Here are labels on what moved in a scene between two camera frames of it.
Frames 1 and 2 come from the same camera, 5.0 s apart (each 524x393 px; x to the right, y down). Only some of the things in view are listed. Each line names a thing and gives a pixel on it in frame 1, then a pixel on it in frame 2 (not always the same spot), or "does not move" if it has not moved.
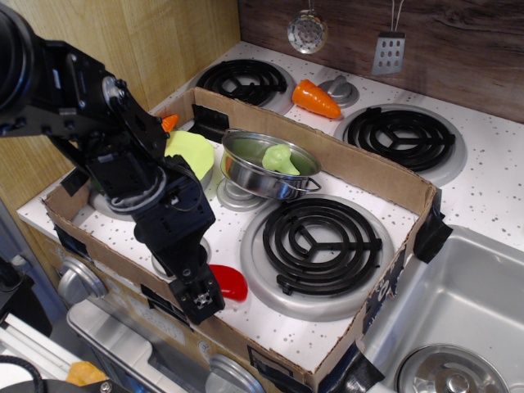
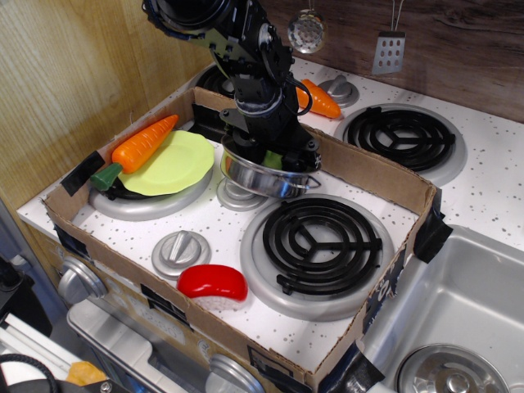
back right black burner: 415,138 does not move
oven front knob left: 79,282 does not move
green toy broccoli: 277,159 does not move
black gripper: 173,240 -> 282,132
